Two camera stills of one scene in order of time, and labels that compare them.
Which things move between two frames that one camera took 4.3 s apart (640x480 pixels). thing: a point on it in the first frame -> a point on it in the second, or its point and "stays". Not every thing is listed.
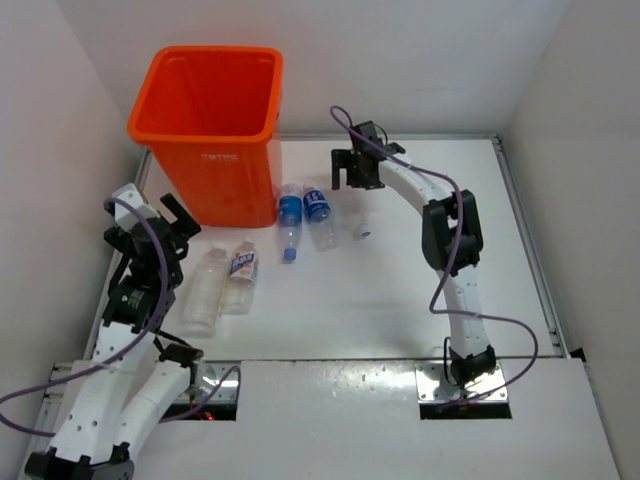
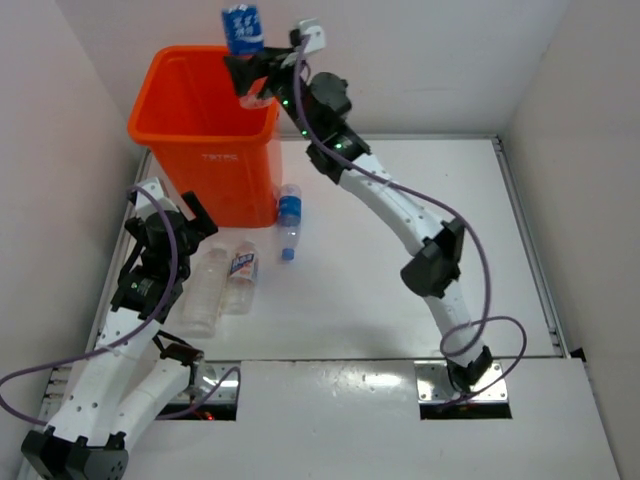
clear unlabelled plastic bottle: [204, 302] stays
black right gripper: [345, 158] -> [246, 72]
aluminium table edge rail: [533, 253] stays
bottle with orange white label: [241, 278] stays
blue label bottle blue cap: [290, 216] stays
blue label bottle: [318, 215] -> [243, 30]
